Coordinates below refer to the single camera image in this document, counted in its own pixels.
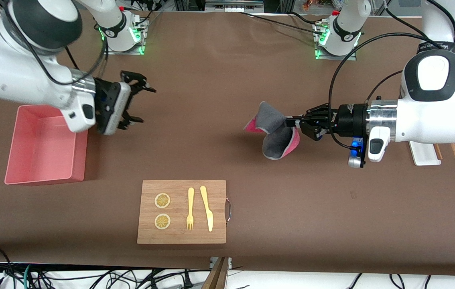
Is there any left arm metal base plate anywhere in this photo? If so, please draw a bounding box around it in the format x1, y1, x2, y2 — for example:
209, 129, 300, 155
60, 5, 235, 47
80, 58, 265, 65
315, 22, 358, 61

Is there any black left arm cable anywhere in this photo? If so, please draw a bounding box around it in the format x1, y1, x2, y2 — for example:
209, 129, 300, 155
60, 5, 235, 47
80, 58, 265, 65
328, 0, 455, 151

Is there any wooden cutting board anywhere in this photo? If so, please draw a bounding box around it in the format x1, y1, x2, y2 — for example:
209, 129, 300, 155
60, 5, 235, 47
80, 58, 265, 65
137, 179, 227, 245

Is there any yellow plastic fork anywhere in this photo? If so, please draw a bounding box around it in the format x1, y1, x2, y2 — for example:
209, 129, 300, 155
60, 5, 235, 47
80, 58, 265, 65
186, 187, 195, 231

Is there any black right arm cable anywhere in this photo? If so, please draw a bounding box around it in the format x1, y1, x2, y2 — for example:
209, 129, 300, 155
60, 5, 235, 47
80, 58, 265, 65
3, 0, 110, 85

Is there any wooden beam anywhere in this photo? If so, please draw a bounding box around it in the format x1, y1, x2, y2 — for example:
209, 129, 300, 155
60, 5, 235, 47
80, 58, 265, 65
203, 257, 229, 289

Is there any white rectangular tray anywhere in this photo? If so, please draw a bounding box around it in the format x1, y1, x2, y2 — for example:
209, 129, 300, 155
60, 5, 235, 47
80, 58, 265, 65
408, 140, 441, 166

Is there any pink plastic bin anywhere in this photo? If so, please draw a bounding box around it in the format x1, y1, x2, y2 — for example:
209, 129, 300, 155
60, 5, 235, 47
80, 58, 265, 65
4, 104, 89, 186

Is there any yellow lemon slice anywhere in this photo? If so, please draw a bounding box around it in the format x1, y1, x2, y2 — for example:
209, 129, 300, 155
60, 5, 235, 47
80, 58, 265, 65
154, 214, 171, 230
154, 193, 171, 209

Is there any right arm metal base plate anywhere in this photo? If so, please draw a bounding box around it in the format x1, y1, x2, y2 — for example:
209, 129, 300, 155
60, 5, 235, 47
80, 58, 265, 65
103, 16, 146, 56

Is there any black table cable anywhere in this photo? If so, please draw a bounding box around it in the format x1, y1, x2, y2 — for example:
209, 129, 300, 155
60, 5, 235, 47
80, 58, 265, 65
238, 11, 321, 35

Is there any yellow plastic knife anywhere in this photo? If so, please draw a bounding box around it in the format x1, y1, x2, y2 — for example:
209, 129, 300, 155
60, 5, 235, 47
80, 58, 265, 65
200, 185, 214, 232

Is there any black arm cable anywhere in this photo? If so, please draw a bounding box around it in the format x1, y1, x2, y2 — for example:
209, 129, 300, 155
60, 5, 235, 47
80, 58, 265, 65
3, 0, 110, 85
328, 0, 455, 151

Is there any pink and grey cloth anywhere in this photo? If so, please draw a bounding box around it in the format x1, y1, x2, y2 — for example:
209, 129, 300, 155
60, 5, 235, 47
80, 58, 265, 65
244, 101, 301, 160

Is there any grey metal box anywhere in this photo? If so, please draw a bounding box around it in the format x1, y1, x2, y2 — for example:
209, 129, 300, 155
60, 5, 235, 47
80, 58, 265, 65
205, 0, 264, 13

